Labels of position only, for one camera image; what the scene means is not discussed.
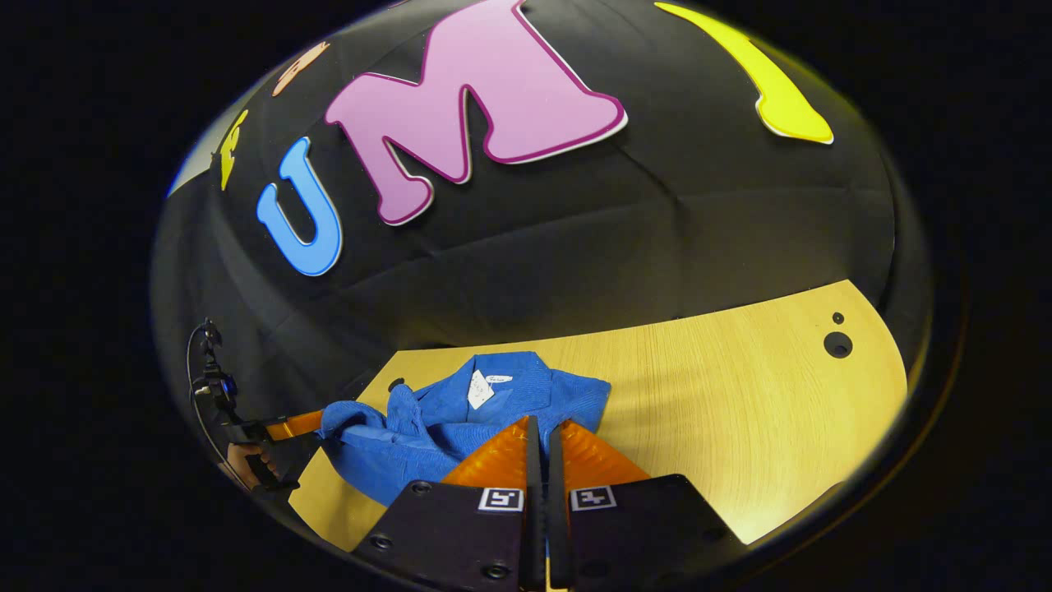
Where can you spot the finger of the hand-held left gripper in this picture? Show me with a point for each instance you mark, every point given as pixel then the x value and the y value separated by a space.
pixel 294 424

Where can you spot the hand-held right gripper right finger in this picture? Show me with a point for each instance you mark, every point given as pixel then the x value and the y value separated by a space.
pixel 557 477

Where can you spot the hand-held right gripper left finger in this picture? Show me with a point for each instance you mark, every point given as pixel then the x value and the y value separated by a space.
pixel 534 477

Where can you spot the blue jacket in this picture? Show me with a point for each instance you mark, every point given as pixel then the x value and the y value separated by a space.
pixel 427 436

